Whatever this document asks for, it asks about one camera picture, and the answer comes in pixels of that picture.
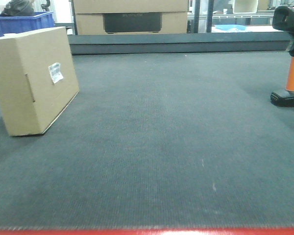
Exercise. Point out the black metal post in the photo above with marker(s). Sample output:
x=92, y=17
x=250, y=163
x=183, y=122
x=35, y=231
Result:
x=196, y=15

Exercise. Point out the brown cardboard package box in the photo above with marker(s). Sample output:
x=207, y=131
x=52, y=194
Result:
x=29, y=101

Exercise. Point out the blue tray with plastic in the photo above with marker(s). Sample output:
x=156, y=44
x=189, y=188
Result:
x=229, y=28

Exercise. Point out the large printed cardboard box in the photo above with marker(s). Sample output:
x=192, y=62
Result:
x=103, y=17

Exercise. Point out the white barcode label sticker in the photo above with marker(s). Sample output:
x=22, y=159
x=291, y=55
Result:
x=55, y=72

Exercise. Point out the orange black barcode scanner gun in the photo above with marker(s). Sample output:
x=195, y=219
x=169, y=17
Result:
x=283, y=20

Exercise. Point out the black bag in bin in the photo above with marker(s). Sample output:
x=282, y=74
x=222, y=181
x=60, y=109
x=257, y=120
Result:
x=18, y=8

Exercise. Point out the beige plastic container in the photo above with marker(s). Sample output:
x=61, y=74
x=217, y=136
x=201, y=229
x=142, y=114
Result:
x=245, y=6

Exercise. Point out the dark grey foam step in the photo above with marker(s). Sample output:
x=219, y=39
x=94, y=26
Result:
x=178, y=43

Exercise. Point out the blue plastic bin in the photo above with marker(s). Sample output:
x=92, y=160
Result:
x=19, y=24

